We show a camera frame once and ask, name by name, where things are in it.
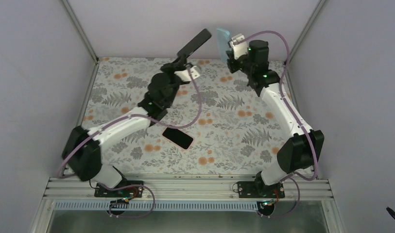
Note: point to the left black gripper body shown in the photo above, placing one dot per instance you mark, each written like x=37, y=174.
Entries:
x=165, y=68

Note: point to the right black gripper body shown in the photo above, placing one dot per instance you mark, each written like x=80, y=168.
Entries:
x=249, y=67

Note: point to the black smartphone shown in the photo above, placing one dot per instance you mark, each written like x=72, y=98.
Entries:
x=195, y=43

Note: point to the light blue phone case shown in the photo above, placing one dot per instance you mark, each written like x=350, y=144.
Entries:
x=223, y=38

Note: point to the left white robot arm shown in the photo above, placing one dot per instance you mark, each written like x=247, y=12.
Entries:
x=84, y=149

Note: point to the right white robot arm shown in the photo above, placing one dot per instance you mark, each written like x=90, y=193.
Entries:
x=304, y=144

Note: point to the phone in pink case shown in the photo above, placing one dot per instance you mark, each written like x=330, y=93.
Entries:
x=178, y=137

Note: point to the floral patterned table mat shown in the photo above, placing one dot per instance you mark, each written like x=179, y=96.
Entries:
x=234, y=131

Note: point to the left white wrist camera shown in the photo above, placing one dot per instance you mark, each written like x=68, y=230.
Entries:
x=187, y=75

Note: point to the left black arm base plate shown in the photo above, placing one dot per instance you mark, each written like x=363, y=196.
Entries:
x=133, y=192

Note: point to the slotted grey cable duct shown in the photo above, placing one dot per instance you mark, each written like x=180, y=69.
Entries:
x=162, y=205

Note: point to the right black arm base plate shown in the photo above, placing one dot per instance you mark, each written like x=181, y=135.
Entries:
x=257, y=190

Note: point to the aluminium mounting rail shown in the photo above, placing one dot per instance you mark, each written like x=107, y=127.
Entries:
x=188, y=187

